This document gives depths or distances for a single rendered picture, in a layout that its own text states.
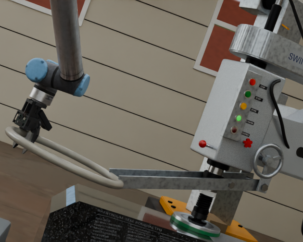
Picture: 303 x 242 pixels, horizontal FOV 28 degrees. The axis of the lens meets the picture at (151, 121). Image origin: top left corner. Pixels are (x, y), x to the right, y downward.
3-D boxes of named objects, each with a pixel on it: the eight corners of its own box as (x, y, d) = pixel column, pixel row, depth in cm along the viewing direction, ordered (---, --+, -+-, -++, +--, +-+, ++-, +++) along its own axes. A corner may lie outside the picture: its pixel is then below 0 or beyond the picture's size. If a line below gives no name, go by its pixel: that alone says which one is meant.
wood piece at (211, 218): (193, 217, 315) (197, 209, 315) (210, 222, 318) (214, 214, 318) (206, 229, 295) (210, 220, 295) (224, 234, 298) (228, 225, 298)
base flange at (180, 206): (157, 200, 353) (160, 192, 353) (234, 226, 360) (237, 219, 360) (170, 221, 305) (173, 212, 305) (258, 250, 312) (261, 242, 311)
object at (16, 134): (97, 168, 260) (100, 162, 260) (140, 203, 216) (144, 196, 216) (-7, 122, 239) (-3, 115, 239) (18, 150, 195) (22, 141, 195)
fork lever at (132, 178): (246, 181, 274) (248, 170, 274) (271, 193, 257) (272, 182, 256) (104, 177, 246) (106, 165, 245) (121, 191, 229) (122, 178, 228)
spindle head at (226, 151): (250, 175, 276) (284, 84, 275) (278, 189, 257) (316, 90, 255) (186, 154, 261) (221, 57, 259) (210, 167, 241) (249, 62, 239)
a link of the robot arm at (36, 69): (55, 62, 220) (66, 67, 232) (27, 53, 222) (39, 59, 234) (46, 86, 219) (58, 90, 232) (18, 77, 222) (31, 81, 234)
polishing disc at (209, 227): (189, 215, 271) (190, 212, 271) (228, 234, 258) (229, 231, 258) (163, 212, 254) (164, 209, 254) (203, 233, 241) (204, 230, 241)
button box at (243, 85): (234, 140, 244) (259, 75, 243) (238, 142, 242) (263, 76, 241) (219, 135, 241) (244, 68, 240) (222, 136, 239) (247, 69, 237)
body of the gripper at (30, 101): (10, 123, 236) (24, 95, 236) (25, 127, 244) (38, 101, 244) (23, 130, 232) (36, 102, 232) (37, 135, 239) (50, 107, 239)
